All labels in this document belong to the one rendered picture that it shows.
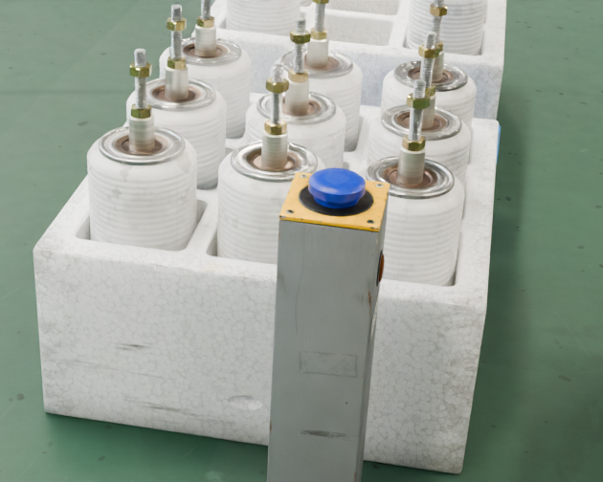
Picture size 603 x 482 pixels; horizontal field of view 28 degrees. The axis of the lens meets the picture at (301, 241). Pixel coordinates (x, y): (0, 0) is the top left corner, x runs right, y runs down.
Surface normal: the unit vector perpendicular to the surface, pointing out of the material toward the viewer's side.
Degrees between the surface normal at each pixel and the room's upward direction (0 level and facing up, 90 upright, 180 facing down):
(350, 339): 90
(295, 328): 90
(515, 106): 0
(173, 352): 90
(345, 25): 90
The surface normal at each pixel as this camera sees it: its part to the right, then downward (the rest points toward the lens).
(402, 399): -0.17, 0.48
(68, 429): 0.05, -0.87
